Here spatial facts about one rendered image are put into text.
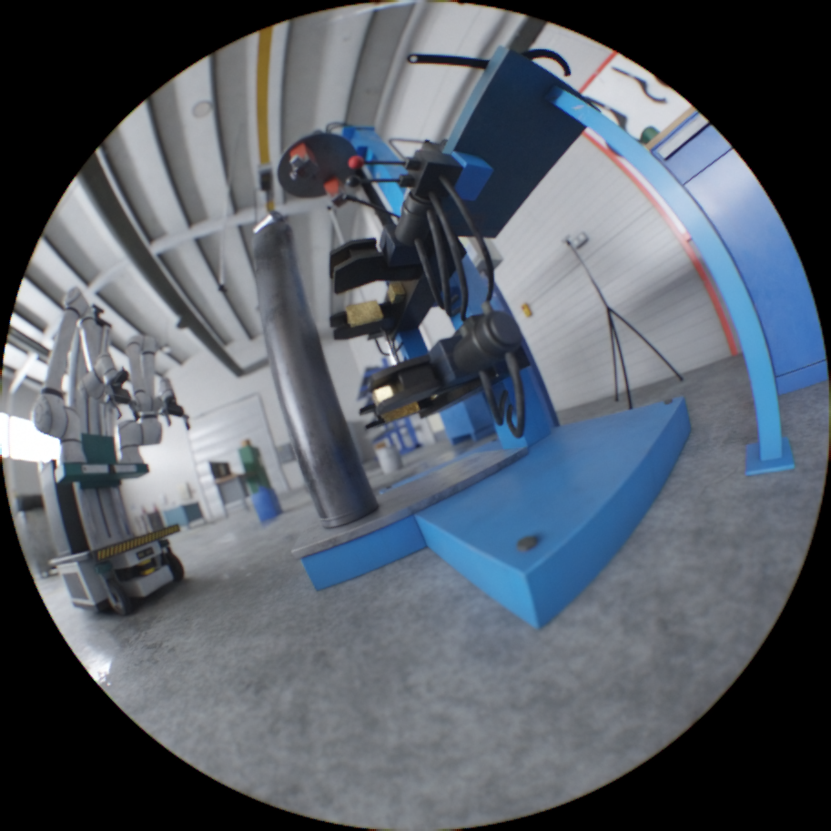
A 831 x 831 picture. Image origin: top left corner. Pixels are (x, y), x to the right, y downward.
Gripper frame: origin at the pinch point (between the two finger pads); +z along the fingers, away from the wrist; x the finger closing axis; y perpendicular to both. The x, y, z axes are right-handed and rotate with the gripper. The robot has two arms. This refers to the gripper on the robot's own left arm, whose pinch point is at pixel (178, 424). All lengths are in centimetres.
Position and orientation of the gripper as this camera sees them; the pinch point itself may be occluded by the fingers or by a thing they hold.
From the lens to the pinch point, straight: 150.4
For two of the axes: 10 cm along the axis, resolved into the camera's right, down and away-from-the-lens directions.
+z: 7.0, 6.9, -1.6
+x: 0.5, 1.8, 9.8
